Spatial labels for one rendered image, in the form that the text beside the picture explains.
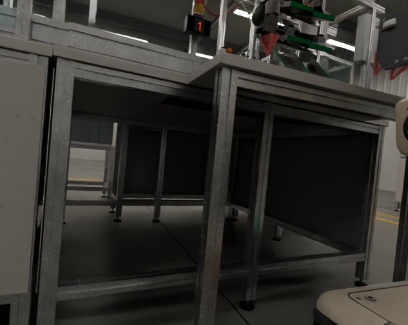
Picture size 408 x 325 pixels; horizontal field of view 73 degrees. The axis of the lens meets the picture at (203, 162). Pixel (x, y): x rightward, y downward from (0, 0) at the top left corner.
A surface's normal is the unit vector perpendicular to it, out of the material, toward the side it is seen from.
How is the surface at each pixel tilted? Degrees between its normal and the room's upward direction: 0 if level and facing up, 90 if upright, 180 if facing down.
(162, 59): 90
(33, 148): 90
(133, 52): 90
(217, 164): 90
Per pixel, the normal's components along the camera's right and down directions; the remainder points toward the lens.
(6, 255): 0.44, 0.07
